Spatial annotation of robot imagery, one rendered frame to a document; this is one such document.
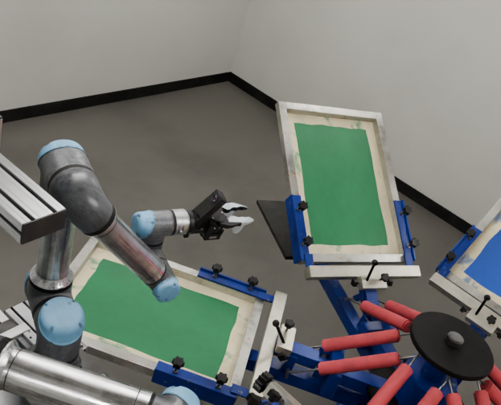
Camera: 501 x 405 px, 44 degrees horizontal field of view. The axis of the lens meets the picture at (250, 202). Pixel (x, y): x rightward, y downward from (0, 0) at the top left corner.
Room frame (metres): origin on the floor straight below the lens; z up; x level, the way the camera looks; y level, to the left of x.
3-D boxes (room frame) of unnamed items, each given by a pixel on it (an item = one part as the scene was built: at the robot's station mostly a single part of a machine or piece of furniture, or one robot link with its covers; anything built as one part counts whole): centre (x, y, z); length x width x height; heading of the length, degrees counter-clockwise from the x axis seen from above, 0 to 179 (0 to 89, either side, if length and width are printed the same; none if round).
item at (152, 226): (1.40, 0.24, 1.65); 0.11 x 0.08 x 0.09; 127
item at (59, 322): (1.15, 0.37, 1.42); 0.13 x 0.12 x 0.14; 37
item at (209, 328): (1.78, 0.06, 1.05); 1.08 x 0.61 x 0.23; 88
